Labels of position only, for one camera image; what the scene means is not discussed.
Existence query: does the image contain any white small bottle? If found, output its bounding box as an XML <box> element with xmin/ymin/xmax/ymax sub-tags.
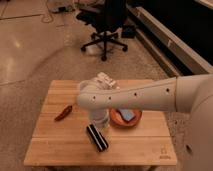
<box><xmin>97</xmin><ymin>72</ymin><xmax>118</xmax><ymax>89</ymax></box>

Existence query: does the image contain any blue sponge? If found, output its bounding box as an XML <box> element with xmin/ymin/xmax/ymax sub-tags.
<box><xmin>119</xmin><ymin>109</ymin><xmax>135</xmax><ymax>122</ymax></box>

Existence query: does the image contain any black whiteboard eraser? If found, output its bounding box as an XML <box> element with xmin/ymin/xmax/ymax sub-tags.
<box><xmin>86</xmin><ymin>124</ymin><xmax>109</xmax><ymax>152</ymax></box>

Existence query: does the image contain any orange round bowl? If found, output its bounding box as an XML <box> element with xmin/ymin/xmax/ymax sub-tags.
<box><xmin>109</xmin><ymin>109</ymin><xmax>142</xmax><ymax>128</ymax></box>

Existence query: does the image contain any black office chair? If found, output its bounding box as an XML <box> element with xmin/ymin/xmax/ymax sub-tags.
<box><xmin>76</xmin><ymin>0</ymin><xmax>128</xmax><ymax>61</ymax></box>

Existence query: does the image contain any red chili pepper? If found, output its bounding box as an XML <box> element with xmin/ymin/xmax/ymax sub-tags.
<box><xmin>54</xmin><ymin>105</ymin><xmax>73</xmax><ymax>122</ymax></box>

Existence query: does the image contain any wooden table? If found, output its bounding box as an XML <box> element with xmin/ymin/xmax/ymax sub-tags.
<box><xmin>24</xmin><ymin>80</ymin><xmax>177</xmax><ymax>167</ymax></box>

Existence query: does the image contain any floor cable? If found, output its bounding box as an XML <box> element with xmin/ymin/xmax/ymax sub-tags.
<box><xmin>39</xmin><ymin>0</ymin><xmax>73</xmax><ymax>25</ymax></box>

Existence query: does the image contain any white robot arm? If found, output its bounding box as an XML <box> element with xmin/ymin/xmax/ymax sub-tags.
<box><xmin>77</xmin><ymin>74</ymin><xmax>213</xmax><ymax>171</ymax></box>

